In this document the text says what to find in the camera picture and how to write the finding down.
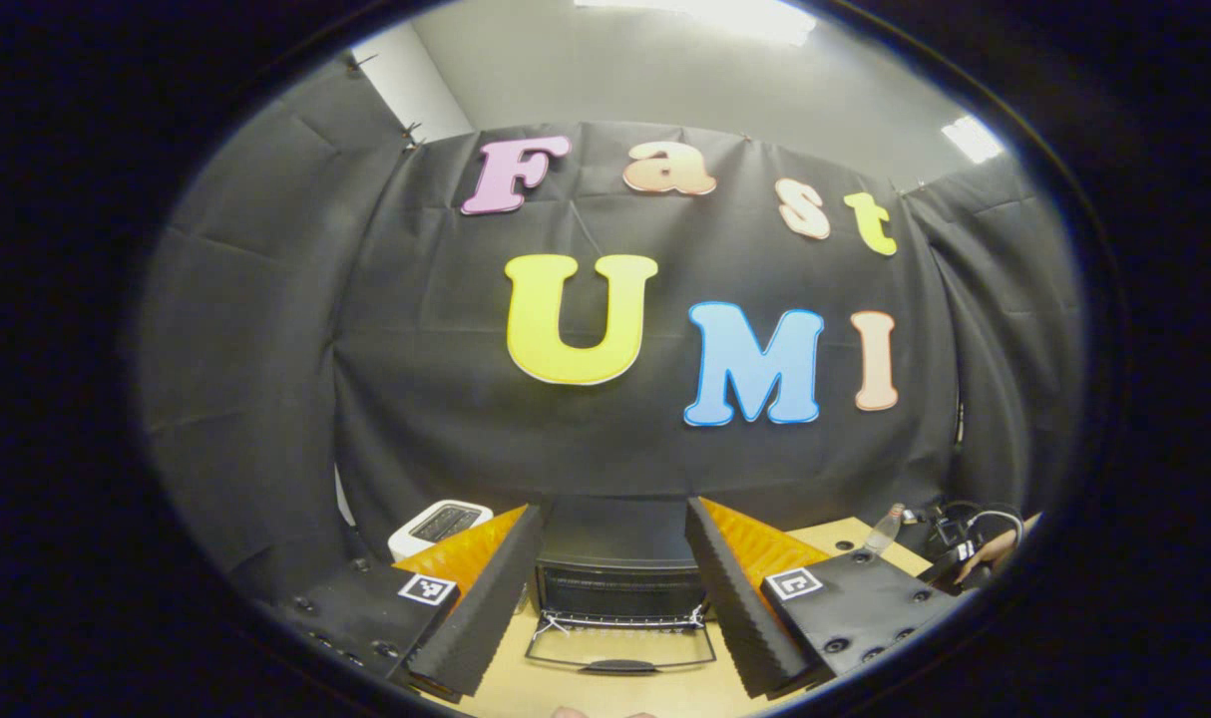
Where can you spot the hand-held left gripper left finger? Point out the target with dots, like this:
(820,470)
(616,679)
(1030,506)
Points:
(496,608)

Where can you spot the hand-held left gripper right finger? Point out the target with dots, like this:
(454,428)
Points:
(730,598)

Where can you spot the black electric oven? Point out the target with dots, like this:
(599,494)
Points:
(615,543)

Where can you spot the clear plastic bottle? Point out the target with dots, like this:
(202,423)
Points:
(883,531)

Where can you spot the white toaster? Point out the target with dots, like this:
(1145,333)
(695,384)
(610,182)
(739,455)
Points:
(436,527)

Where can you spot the ceiling light panel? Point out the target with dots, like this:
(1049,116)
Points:
(725,15)
(973,140)

